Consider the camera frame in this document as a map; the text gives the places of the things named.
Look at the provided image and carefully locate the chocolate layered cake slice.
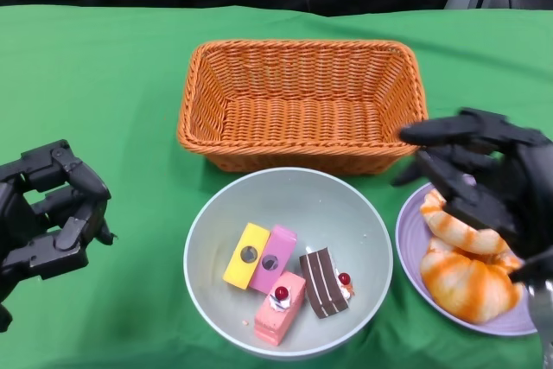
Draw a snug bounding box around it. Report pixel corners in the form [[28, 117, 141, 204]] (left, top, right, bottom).
[[299, 246, 356, 321]]

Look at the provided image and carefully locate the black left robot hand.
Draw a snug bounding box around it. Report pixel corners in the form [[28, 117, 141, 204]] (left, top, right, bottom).
[[0, 139, 118, 308]]

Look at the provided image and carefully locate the pink cake with cherry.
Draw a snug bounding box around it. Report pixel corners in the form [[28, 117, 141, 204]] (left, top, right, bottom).
[[253, 270, 307, 347]]

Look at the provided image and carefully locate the lavender plate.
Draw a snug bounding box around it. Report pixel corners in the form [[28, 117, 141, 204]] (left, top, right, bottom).
[[395, 181, 541, 338]]

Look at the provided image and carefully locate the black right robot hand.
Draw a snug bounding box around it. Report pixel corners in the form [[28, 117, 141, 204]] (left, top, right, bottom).
[[391, 107, 553, 284]]

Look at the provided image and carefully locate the orange wicker basket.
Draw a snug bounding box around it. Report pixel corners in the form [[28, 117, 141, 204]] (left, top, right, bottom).
[[175, 39, 430, 175]]

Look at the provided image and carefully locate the ring-shaped orange striped bread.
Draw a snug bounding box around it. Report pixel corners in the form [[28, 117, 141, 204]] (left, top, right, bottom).
[[419, 189, 524, 269]]

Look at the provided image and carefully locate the green tablecloth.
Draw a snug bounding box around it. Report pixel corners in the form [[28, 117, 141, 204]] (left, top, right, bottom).
[[0, 4, 553, 369]]

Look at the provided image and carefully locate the magenta cake block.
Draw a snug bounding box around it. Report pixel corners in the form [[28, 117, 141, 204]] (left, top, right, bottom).
[[249, 225, 298, 295]]

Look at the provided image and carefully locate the pale grey-green bowl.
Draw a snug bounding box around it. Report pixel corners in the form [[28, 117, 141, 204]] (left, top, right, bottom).
[[183, 166, 394, 361]]

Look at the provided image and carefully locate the oblong orange striped bread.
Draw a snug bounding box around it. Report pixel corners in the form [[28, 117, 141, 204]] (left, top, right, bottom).
[[420, 250, 524, 325]]

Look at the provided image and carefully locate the yellow cake block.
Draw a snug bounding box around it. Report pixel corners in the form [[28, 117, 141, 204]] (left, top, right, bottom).
[[223, 221, 271, 290]]

